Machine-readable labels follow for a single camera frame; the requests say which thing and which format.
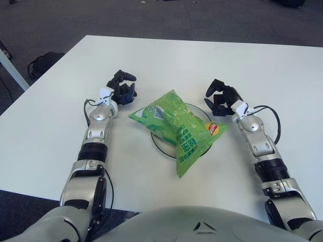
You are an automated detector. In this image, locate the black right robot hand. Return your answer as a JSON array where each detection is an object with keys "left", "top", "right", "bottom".
[{"left": 203, "top": 79, "right": 244, "bottom": 117}]

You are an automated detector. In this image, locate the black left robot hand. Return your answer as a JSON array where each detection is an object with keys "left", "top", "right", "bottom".
[{"left": 105, "top": 70, "right": 138, "bottom": 106}]

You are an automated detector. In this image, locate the green snack bag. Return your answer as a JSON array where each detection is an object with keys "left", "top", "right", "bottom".
[{"left": 128, "top": 88, "right": 229, "bottom": 179}]

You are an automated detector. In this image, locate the white plate black rim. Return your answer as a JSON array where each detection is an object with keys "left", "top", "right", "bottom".
[{"left": 150, "top": 102, "right": 211, "bottom": 160}]

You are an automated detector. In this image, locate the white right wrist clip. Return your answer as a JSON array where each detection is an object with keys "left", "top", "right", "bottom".
[{"left": 231, "top": 99, "right": 254, "bottom": 119}]

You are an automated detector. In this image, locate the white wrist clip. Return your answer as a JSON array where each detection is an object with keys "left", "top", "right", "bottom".
[
  {"left": 231, "top": 99, "right": 254, "bottom": 119},
  {"left": 98, "top": 87, "right": 114, "bottom": 106}
]

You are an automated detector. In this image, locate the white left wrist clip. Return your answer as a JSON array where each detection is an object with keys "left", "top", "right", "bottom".
[{"left": 98, "top": 87, "right": 114, "bottom": 106}]

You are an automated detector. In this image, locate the black bag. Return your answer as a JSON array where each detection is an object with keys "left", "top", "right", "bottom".
[{"left": 27, "top": 51, "right": 65, "bottom": 79}]

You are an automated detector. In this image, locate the large dark floor object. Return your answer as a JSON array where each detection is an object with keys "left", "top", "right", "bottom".
[{"left": 271, "top": 0, "right": 305, "bottom": 8}]

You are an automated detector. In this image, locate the white table leg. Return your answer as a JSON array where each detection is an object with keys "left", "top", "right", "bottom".
[{"left": 0, "top": 54, "right": 30, "bottom": 91}]

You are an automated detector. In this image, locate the dark object with red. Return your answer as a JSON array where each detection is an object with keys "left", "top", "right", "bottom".
[{"left": 0, "top": 40, "right": 13, "bottom": 60}]

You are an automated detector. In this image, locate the grey robot torso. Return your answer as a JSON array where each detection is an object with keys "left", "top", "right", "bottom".
[{"left": 85, "top": 205, "right": 311, "bottom": 242}]

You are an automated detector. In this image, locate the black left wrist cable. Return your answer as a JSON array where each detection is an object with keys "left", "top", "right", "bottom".
[{"left": 83, "top": 99, "right": 101, "bottom": 127}]

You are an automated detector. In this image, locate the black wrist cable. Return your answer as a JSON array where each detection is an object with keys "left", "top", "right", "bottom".
[
  {"left": 83, "top": 99, "right": 101, "bottom": 127},
  {"left": 252, "top": 105, "right": 281, "bottom": 144}
]

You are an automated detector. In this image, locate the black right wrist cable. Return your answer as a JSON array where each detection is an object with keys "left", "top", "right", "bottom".
[{"left": 252, "top": 105, "right": 281, "bottom": 144}]

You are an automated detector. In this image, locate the black left upper arm cable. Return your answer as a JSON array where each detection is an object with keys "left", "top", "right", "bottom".
[{"left": 102, "top": 168, "right": 114, "bottom": 210}]

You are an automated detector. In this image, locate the thin black floor cable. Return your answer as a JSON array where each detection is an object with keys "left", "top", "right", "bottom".
[{"left": 0, "top": 78, "right": 12, "bottom": 95}]

